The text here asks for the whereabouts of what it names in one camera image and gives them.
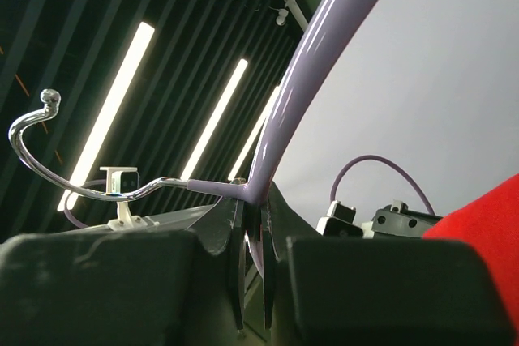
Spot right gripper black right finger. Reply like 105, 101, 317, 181
261, 185, 515, 345

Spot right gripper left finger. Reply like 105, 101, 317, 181
1, 199, 244, 345

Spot red trousers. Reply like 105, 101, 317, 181
424, 175, 518, 326

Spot lilac hanger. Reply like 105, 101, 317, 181
7, 0, 413, 286

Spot ceiling strip light right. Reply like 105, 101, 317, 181
227, 86, 280, 182

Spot ceiling strip light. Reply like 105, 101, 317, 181
70, 22, 155, 186
180, 58, 248, 181
227, 86, 280, 182

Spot ceiling strip light middle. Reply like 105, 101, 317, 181
180, 58, 248, 181

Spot ceiling strip light left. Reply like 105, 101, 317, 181
70, 22, 155, 186

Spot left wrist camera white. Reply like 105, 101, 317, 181
316, 200, 363, 238

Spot white overhead camera mount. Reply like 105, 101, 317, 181
99, 165, 160, 229

